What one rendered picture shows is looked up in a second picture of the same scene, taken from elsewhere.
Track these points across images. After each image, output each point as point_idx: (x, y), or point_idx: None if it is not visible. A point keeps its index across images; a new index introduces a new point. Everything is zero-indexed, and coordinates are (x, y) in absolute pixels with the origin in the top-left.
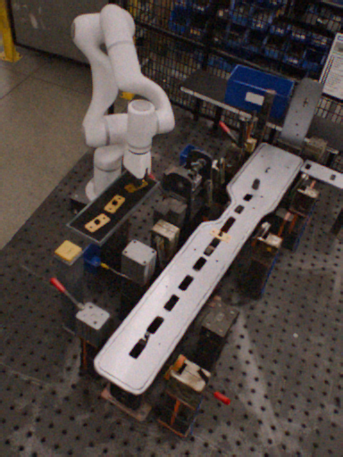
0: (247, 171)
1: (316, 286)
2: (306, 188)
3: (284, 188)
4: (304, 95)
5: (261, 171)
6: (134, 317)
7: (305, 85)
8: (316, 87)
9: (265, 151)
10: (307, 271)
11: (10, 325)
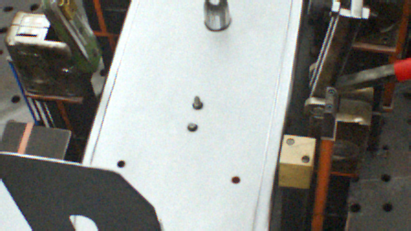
0: (263, 74)
1: (1, 69)
2: (44, 30)
3: (118, 60)
4: (101, 214)
5: (216, 96)
6: None
7: (98, 188)
8: (32, 173)
9: (228, 217)
10: (23, 98)
11: None
